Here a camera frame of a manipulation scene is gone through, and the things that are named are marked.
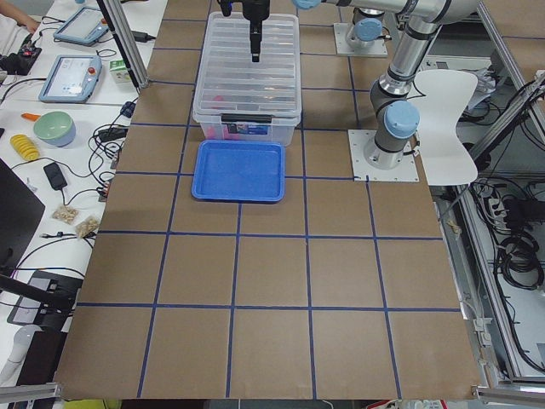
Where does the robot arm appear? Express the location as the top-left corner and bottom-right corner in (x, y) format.
(333, 0), (478, 170)
(352, 8), (385, 42)

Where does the aluminium frame post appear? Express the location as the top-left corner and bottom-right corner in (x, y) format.
(96, 0), (149, 90)

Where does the teach pendant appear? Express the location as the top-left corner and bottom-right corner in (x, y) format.
(53, 7), (109, 46)
(38, 55), (102, 103)

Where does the snack bag left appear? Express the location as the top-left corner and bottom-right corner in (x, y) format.
(52, 204), (79, 225)

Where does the green white carton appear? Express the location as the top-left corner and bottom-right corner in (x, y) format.
(108, 60), (131, 84)

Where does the snack bag right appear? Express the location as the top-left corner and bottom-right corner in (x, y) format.
(75, 216), (100, 239)

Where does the clear plastic box lid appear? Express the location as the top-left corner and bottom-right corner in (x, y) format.
(192, 12), (301, 122)

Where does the yellow toy corn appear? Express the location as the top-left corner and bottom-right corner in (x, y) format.
(9, 134), (40, 162)

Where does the black laptop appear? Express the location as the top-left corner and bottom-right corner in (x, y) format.
(0, 161), (45, 275)

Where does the near teach pendant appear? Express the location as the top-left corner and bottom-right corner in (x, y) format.
(38, 55), (102, 103)

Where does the green bowl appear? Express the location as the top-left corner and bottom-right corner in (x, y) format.
(33, 111), (76, 147)

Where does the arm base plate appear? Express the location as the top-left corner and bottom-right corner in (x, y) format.
(333, 19), (387, 58)
(347, 130), (419, 183)

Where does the blue plastic tray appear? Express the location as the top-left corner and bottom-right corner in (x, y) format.
(192, 140), (285, 203)

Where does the white chair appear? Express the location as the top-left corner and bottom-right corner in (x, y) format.
(411, 69), (478, 186)

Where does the toy carrot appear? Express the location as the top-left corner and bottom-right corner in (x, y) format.
(21, 112), (40, 122)

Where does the far teach pendant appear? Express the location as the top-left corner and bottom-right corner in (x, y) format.
(53, 7), (109, 46)

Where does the clear plastic storage box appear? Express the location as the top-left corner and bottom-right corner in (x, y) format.
(192, 114), (301, 147)

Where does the snack bag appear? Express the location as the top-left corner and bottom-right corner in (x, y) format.
(75, 216), (100, 239)
(52, 204), (79, 225)

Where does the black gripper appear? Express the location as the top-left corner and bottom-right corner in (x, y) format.
(217, 0), (270, 63)

